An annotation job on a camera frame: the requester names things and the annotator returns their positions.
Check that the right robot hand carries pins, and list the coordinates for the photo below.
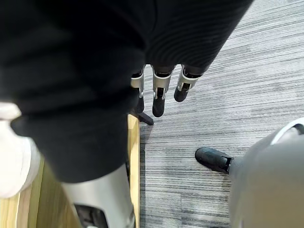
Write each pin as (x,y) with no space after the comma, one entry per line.
(78,71)

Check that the white slipper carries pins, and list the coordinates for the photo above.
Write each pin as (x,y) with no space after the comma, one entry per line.
(13,166)

